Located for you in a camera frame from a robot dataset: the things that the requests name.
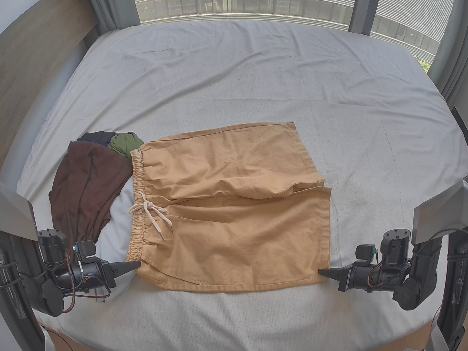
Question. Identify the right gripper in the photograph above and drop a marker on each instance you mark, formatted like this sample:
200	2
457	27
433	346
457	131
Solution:
362	278

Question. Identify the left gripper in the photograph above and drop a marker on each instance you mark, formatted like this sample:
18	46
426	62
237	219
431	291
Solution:
95	276

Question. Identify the tan shorts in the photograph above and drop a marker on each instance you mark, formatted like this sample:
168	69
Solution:
234	203

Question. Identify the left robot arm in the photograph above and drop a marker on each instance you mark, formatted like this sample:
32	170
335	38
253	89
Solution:
51	247

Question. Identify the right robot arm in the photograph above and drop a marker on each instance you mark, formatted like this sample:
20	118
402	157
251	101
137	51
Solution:
395	247

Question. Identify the bed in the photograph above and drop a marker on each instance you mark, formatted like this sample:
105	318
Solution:
256	68

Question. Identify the pale blue garment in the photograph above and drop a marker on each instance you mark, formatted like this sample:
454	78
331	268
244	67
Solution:
119	225

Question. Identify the brown garment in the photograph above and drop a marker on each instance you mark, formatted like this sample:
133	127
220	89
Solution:
87	185

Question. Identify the green garment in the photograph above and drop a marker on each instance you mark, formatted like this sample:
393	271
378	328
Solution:
126	144

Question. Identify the black garment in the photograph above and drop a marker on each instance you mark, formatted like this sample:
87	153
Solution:
95	138

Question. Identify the grey-green curtain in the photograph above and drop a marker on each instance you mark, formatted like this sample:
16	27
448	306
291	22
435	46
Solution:
453	49
109	2

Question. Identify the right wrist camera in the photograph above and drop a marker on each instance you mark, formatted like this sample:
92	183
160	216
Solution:
365	255

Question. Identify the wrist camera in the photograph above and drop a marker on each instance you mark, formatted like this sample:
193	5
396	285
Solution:
365	255
86	251

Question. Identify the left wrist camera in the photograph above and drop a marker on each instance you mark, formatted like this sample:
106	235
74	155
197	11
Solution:
86	251

